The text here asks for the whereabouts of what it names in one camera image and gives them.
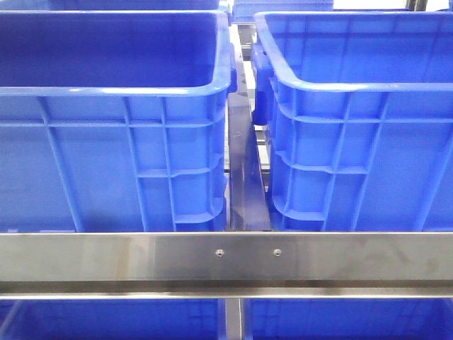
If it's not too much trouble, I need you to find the blue crate lower left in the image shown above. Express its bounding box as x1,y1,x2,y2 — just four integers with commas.
1,299,226,339

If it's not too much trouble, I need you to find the blue crate rear right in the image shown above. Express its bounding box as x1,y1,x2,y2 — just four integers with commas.
233,0,334,23

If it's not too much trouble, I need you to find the blue plastic crate left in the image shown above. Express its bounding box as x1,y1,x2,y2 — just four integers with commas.
1,11,236,233

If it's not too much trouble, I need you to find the blue plastic crate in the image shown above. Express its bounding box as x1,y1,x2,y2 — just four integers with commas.
1,11,236,233
251,11,452,232

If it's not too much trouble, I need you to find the stainless steel shelf rail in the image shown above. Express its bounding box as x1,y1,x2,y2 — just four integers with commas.
1,232,452,299

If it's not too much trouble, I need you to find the blue crate rear left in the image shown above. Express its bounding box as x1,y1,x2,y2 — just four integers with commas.
1,0,231,13

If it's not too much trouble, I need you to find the blue crate lower right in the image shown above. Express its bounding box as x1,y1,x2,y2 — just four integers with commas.
244,298,452,339

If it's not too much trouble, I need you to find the blue plastic crate right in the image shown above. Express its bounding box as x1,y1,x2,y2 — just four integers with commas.
251,11,452,232

